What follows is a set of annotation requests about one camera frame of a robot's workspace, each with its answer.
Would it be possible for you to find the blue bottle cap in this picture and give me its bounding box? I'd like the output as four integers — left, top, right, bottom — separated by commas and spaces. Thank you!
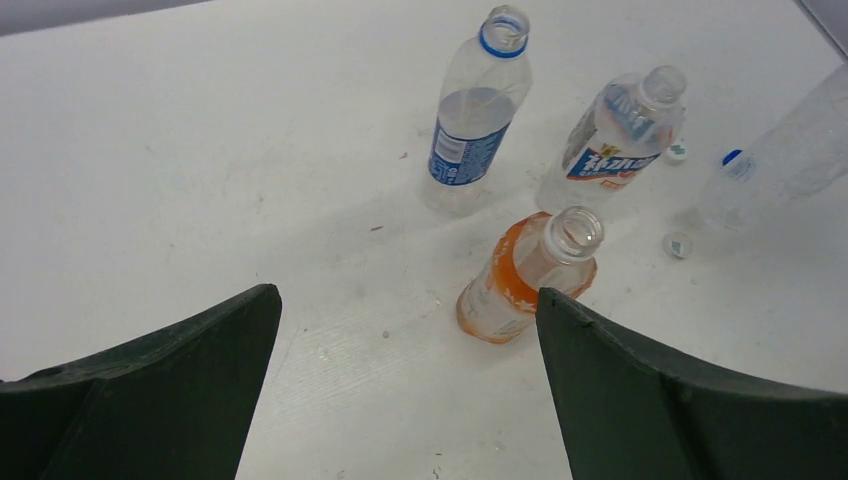
721, 149, 742, 166

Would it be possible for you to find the orange drink bottle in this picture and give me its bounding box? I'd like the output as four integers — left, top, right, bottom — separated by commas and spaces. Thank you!
456, 206, 605, 344

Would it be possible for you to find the white cap with green print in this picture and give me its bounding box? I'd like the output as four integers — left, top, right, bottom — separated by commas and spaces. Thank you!
664, 140, 688, 165

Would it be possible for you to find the white bottle cap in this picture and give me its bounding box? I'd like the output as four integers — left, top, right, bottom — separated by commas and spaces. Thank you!
661, 231, 694, 260

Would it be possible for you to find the white blue label bottle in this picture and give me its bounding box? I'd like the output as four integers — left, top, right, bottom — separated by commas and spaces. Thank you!
536, 65, 688, 214

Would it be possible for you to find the clear plastic bottle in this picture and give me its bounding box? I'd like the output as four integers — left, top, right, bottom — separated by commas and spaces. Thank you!
696, 65, 847, 230

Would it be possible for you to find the blue label water bottle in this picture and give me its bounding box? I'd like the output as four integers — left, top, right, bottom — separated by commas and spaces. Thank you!
422, 5, 533, 217

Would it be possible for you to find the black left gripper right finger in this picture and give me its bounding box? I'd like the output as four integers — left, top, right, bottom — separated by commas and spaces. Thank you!
536, 288, 847, 479

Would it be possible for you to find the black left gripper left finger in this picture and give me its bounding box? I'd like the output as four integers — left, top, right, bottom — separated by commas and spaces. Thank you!
1, 284, 283, 479

